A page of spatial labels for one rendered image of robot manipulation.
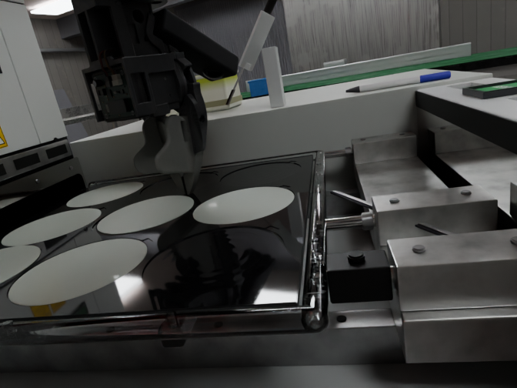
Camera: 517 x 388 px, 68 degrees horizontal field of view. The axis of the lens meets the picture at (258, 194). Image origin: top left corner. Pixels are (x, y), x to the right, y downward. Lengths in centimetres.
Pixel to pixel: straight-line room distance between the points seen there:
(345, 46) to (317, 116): 428
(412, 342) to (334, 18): 471
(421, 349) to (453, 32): 755
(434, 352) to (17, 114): 56
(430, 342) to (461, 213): 10
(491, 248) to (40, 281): 30
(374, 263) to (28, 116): 53
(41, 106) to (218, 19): 826
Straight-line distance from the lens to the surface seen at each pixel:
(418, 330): 23
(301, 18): 498
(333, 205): 52
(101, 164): 67
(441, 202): 30
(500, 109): 34
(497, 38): 777
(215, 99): 72
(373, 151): 53
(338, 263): 23
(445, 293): 23
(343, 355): 28
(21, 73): 66
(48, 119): 67
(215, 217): 35
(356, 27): 481
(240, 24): 862
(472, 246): 24
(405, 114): 57
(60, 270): 34
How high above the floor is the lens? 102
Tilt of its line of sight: 17 degrees down
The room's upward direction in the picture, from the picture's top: 11 degrees counter-clockwise
